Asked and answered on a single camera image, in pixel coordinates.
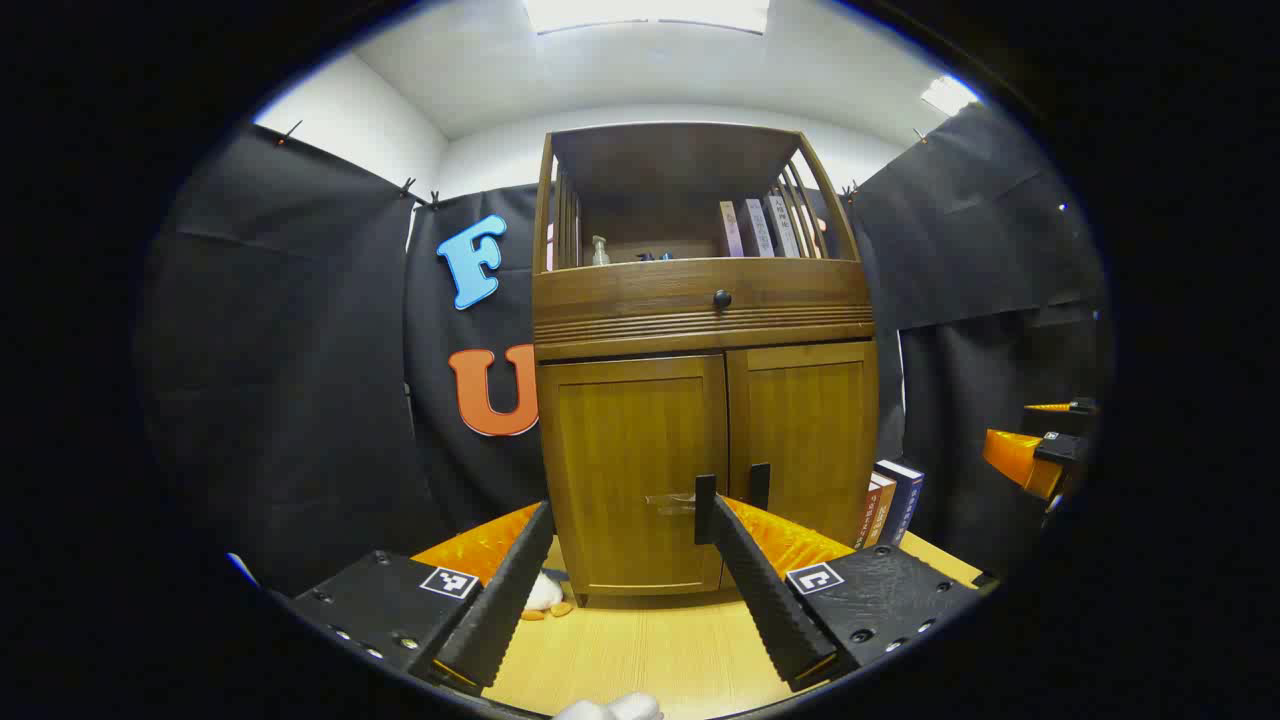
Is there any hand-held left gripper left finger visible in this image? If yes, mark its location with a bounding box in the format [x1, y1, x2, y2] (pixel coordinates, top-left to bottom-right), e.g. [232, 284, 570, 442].
[285, 500, 556, 696]

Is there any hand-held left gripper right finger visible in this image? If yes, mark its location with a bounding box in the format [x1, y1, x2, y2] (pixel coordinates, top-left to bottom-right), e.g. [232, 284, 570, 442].
[708, 495, 986, 693]

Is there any plain wooden shoe cabinet door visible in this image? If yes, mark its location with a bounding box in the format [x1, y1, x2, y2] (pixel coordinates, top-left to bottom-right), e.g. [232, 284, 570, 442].
[726, 340, 881, 549]

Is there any taped wooden shoe cabinet door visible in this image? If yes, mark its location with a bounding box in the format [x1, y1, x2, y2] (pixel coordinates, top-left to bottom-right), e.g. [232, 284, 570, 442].
[537, 353, 729, 599]

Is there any wooden double-door shoe cabinet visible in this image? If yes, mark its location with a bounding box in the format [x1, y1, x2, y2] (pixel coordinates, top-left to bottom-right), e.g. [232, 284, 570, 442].
[530, 122, 881, 609]

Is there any penguin plush toy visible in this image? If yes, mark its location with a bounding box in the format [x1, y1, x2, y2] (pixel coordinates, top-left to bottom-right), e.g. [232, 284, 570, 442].
[522, 570, 576, 621]

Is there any dark blue book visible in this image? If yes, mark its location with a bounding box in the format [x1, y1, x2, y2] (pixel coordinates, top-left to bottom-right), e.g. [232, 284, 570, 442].
[875, 458, 926, 548]

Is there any orange book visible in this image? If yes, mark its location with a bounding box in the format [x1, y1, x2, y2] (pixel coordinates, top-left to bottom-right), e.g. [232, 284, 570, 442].
[855, 472, 898, 551]

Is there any grey upright book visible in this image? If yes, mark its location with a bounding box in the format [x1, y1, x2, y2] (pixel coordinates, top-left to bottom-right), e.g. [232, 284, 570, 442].
[768, 195, 802, 258]

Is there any wooden drawer with black knob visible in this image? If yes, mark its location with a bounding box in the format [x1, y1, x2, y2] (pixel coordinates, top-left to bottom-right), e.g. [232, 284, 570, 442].
[533, 258, 876, 346]

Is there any small ceiling light panel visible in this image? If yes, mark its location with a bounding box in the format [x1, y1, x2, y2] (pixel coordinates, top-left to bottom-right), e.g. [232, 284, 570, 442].
[920, 75, 981, 117]

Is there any purple upright book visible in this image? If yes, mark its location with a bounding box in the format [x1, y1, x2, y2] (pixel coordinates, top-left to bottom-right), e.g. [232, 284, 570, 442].
[744, 197, 776, 258]

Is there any large ceiling light panel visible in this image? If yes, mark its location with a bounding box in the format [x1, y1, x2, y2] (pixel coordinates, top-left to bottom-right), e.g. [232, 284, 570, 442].
[522, 0, 773, 36]

